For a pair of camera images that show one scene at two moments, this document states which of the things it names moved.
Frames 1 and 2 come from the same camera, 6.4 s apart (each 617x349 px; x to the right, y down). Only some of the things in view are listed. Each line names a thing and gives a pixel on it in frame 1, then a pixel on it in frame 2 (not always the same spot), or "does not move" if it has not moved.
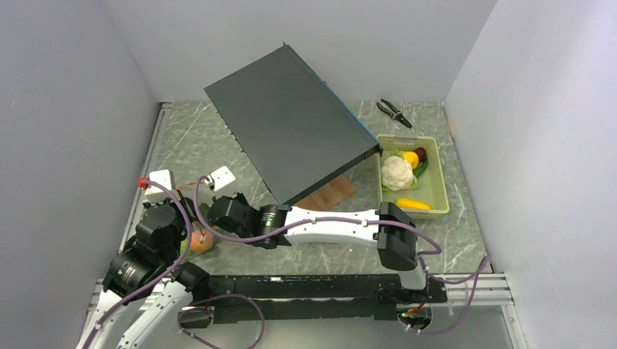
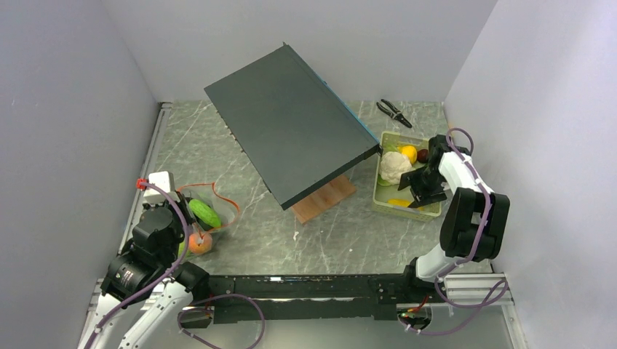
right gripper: x=239 y=198 → x=411 y=179
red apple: x=421 y=153 does not move
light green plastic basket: x=411 y=174 does not move
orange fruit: x=201 y=241 does not move
